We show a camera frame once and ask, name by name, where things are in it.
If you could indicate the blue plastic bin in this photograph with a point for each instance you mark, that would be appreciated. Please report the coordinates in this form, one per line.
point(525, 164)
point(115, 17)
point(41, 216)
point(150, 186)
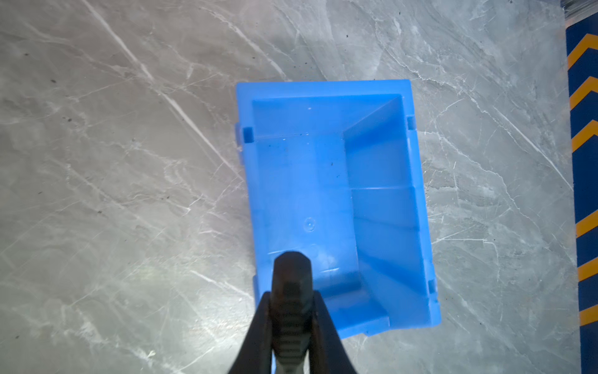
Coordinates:
point(333, 171)

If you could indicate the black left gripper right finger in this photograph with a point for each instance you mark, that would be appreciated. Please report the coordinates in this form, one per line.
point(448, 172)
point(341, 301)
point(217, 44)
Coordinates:
point(327, 353)

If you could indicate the black handled screwdriver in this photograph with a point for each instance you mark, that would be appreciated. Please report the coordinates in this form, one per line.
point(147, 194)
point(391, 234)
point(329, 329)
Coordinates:
point(291, 303)

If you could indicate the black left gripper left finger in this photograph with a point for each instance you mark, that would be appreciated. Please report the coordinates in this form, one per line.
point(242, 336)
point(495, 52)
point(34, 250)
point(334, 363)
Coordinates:
point(256, 353)

